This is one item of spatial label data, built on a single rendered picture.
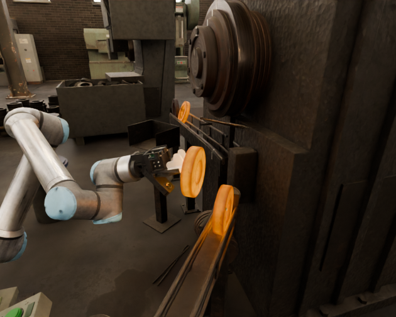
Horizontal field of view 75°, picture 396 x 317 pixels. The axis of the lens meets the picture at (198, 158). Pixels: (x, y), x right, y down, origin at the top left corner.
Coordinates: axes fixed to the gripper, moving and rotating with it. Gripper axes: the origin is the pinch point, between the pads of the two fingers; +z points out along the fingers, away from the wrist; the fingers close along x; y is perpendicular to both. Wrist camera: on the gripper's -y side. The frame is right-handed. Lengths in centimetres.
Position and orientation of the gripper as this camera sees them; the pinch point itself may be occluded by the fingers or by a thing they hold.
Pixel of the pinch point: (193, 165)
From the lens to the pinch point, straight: 78.5
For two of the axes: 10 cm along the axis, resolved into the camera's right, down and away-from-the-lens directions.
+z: 9.2, -1.4, -3.8
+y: -2.6, -9.1, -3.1
